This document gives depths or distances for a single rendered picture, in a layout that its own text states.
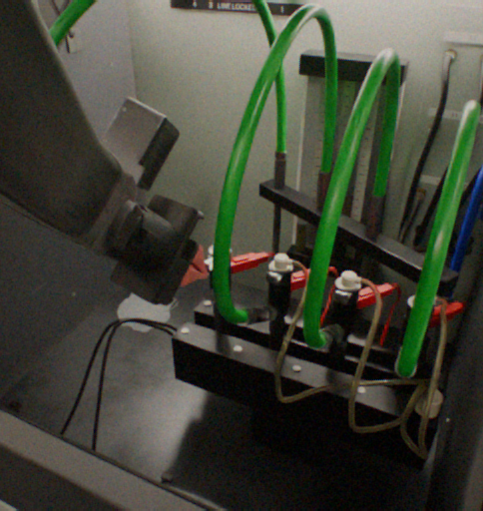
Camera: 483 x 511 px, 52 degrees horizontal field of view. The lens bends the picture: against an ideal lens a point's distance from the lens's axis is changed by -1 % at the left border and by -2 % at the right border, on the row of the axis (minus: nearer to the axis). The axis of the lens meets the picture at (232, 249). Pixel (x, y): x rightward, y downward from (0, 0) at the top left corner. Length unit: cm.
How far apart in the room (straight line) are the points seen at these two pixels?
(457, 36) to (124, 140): 48
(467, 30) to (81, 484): 70
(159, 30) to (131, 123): 49
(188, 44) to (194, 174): 23
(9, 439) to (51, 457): 6
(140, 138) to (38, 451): 38
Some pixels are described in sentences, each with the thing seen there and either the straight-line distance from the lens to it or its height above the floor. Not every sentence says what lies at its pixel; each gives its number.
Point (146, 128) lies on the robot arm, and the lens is 42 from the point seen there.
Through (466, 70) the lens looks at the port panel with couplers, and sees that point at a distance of 75.
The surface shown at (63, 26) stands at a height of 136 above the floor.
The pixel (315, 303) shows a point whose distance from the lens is 40.
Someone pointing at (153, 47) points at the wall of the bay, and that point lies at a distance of 91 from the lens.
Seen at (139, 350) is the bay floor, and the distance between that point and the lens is 88.
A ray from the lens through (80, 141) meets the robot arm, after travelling 25.
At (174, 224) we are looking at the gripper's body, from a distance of 50.
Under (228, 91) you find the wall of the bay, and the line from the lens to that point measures 85.
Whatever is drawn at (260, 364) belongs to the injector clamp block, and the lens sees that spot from 64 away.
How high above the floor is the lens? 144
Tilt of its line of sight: 33 degrees down
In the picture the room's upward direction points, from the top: straight up
